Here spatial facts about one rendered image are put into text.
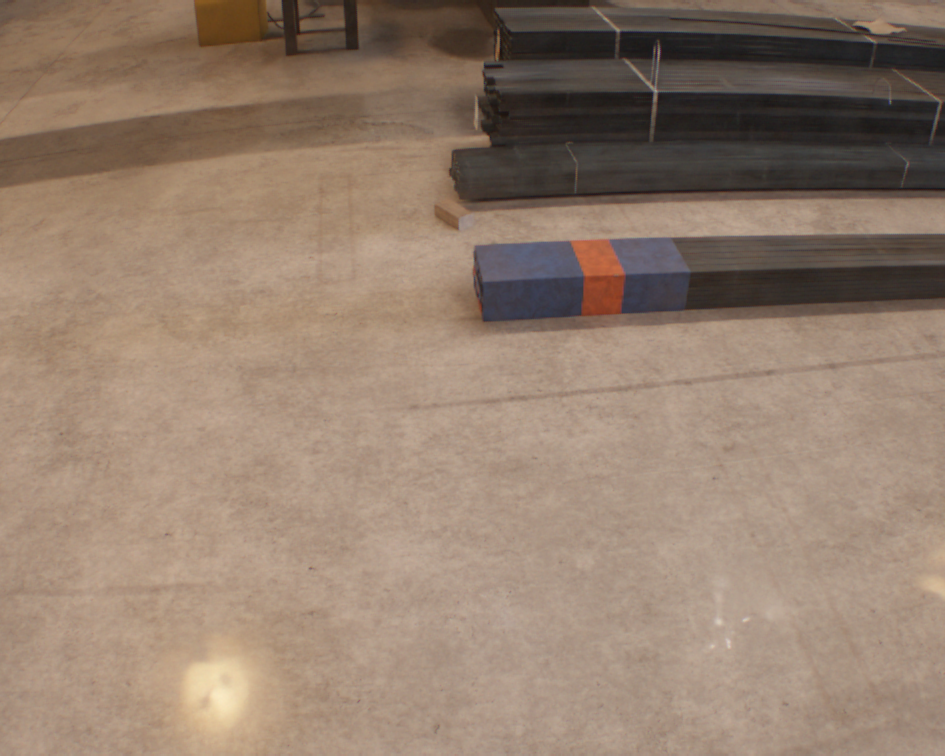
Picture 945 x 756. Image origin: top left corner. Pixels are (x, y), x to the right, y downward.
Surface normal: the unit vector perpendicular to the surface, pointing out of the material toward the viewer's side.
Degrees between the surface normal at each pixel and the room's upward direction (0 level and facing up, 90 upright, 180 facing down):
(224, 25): 90
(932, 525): 0
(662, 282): 90
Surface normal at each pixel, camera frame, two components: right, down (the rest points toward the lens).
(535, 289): 0.11, 0.62
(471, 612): 0.00, -0.78
